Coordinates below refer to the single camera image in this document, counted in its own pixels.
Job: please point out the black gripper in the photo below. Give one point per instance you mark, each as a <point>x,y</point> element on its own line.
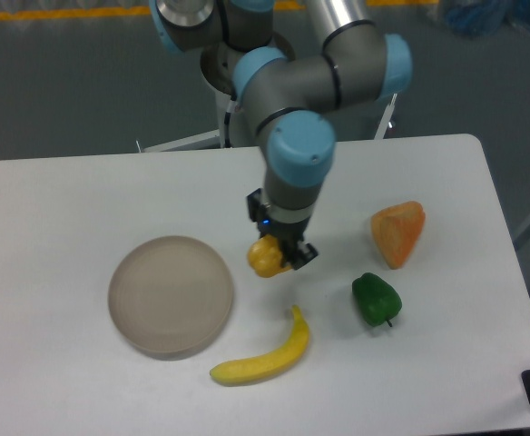
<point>290,236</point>

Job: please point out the yellow toy pepper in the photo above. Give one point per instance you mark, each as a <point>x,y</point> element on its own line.
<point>266,258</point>

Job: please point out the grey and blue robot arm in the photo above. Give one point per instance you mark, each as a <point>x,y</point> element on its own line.
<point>283,101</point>

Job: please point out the orange toy pepper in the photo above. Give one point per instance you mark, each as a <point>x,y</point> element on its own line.
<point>396,230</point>

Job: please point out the green toy pepper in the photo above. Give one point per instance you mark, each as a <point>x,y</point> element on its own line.
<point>377,301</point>

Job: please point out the beige round plate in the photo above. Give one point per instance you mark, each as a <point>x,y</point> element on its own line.
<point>171,297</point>

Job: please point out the yellow toy banana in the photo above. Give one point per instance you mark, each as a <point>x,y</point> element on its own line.
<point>270,364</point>

